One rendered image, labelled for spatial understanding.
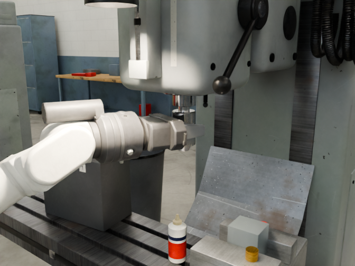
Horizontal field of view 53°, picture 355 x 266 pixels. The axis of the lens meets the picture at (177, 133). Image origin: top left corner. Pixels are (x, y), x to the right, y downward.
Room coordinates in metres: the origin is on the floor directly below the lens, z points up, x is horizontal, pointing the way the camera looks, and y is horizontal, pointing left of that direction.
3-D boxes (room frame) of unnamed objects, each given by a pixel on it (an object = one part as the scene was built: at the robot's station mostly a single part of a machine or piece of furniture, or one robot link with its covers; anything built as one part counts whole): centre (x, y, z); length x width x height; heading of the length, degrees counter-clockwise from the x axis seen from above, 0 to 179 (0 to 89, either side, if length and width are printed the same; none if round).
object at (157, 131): (0.64, 0.07, 1.23); 0.13 x 0.12 x 0.10; 31
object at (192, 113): (0.69, -0.01, 1.26); 0.05 x 0.05 x 0.01
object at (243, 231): (0.60, -0.13, 1.04); 0.06 x 0.05 x 0.06; 55
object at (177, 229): (0.71, 0.00, 0.98); 0.04 x 0.04 x 0.11
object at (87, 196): (0.93, 0.25, 1.03); 0.22 x 0.12 x 0.20; 60
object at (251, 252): (0.54, -0.13, 1.05); 0.02 x 0.02 x 0.02
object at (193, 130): (0.66, -0.03, 1.23); 0.06 x 0.02 x 0.03; 121
